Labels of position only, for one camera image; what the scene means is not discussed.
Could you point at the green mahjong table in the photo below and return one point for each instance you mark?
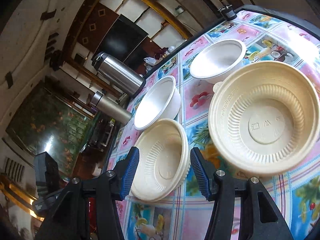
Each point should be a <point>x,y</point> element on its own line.
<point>100,136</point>

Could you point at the white foam bowl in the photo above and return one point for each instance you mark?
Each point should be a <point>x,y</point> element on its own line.
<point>162,101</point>
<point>219,60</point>

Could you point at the cream plastic bowl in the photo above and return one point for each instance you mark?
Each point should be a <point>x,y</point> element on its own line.
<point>264,118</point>
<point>164,160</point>

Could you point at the red glass plate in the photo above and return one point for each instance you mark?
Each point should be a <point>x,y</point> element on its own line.
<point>92,214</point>

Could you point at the large steel thermos jug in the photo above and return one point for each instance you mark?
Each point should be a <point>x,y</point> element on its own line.
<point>118,73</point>

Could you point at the colourful printed tablecloth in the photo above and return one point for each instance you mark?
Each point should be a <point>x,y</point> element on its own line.
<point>185,213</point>

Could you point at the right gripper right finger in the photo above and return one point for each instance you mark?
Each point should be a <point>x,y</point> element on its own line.
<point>260,217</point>

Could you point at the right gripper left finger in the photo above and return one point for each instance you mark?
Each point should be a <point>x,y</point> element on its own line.
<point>71,219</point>

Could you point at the small black table clamp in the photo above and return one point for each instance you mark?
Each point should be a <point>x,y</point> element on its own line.
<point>227,13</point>

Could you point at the black flat television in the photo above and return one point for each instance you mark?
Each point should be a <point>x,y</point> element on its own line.
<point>121,39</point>

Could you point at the floral wall painting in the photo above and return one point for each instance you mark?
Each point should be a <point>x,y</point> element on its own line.
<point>44,122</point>

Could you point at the slim steel thermos flask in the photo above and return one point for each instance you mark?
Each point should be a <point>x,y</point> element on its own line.
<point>110,108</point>

